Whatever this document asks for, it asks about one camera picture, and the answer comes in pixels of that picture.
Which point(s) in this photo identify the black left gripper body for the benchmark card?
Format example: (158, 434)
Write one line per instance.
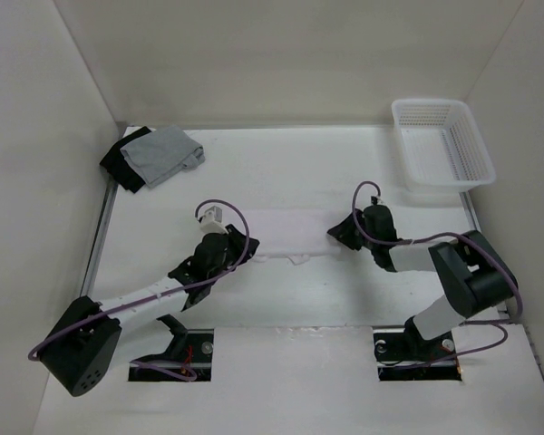
(235, 252)

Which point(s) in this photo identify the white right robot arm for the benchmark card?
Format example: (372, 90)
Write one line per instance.
(472, 275)

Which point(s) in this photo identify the white plastic basket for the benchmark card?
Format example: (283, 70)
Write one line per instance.
(440, 145)

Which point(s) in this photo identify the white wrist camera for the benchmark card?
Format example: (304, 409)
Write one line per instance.
(211, 221)
(377, 201)

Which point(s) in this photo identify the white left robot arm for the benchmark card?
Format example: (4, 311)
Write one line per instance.
(79, 349)

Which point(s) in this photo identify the black folded tank top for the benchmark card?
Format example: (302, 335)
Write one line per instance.
(117, 167)

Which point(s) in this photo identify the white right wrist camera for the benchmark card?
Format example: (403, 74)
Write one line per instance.
(377, 201)

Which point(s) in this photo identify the white tank top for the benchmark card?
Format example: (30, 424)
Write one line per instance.
(294, 234)

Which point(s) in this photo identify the grey folded tank top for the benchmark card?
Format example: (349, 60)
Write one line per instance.
(161, 154)

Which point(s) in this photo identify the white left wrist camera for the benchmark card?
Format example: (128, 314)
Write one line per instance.
(211, 221)

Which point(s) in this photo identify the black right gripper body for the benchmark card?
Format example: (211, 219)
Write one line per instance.
(349, 236)

